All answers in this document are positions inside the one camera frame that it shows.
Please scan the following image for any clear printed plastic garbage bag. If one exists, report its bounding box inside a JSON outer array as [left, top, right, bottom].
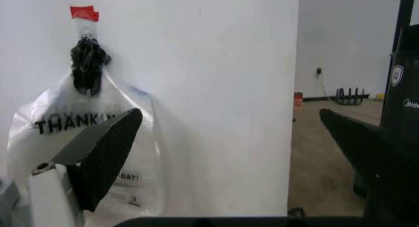
[[6, 39, 166, 210]]

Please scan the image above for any black rack with prongs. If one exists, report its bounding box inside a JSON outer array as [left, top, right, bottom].
[[334, 87, 371, 106]]

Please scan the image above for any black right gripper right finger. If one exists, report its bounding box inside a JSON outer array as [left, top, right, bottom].
[[318, 108, 419, 217]]

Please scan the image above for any thin cable from plug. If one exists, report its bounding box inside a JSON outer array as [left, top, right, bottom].
[[314, 73, 336, 101]]

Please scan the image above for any tall black appliance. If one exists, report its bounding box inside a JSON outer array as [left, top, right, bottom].
[[378, 0, 419, 196]]

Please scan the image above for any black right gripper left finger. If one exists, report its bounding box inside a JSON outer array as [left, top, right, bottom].
[[26, 108, 144, 227]]

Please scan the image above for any red tape piece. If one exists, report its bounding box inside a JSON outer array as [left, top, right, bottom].
[[69, 5, 101, 22]]

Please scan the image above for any clear wall hook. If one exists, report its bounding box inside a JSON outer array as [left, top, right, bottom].
[[75, 19, 99, 39]]

